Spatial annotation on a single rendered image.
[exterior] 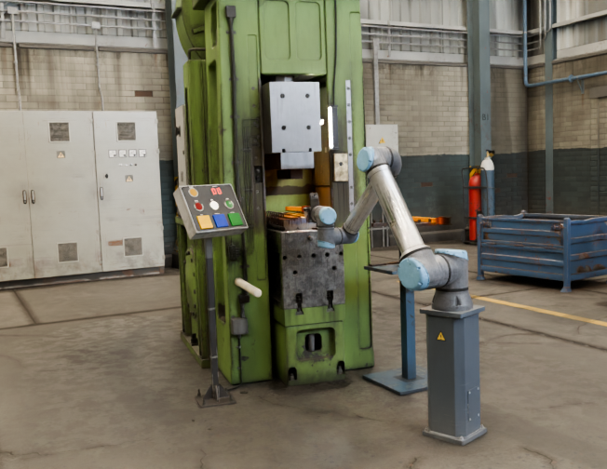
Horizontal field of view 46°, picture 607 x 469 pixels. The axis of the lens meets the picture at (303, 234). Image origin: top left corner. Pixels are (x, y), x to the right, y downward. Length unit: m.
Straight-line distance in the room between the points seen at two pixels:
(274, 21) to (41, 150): 5.20
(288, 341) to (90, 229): 5.35
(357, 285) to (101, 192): 5.26
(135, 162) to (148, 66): 1.50
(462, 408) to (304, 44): 2.28
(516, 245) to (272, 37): 4.16
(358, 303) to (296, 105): 1.29
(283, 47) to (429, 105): 7.93
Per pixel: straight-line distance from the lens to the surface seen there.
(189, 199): 3.75
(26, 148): 8.99
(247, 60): 4.21
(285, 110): 4.09
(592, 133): 12.46
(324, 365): 4.23
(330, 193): 4.31
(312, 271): 4.09
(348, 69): 4.40
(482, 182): 11.26
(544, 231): 7.41
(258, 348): 4.29
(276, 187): 4.56
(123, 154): 9.19
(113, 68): 9.93
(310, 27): 4.37
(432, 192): 12.05
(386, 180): 3.30
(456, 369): 3.30
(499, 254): 7.81
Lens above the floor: 1.25
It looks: 5 degrees down
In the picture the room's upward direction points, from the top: 2 degrees counter-clockwise
